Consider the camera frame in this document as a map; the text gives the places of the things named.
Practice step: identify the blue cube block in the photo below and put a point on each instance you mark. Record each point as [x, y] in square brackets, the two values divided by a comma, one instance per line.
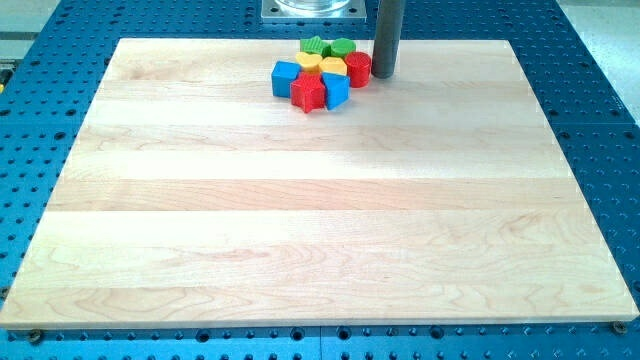
[282, 76]

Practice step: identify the red star block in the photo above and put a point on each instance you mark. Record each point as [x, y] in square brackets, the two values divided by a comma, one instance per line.
[308, 92]

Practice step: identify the blue pentagon block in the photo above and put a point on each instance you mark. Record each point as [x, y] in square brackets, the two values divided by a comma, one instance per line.
[337, 89]

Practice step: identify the yellow pentagon block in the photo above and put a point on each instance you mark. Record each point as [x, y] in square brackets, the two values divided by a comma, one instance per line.
[334, 65]

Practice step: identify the yellow heart block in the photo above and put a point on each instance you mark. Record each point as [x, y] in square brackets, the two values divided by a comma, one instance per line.
[309, 62]

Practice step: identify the red cylinder block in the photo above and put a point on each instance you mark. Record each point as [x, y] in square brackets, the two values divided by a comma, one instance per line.
[358, 68]

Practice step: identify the large wooden board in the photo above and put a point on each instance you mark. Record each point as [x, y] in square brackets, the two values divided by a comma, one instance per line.
[192, 197]

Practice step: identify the green cylinder block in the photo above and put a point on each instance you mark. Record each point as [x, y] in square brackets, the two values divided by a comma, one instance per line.
[341, 47]

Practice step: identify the green star block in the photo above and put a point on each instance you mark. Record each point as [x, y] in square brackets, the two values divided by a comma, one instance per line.
[315, 45]

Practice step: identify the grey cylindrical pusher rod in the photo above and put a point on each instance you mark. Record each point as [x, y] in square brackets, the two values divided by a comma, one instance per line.
[387, 36]

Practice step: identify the left board stop screw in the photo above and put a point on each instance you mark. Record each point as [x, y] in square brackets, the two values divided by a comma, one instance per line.
[34, 336]

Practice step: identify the board stop screw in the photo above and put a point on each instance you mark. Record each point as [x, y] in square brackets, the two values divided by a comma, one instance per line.
[619, 328]
[34, 336]

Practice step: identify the right board stop screw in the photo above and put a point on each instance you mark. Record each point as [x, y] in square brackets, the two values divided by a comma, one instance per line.
[619, 328]

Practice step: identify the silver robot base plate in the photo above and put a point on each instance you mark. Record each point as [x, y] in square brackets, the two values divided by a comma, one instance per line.
[313, 11]

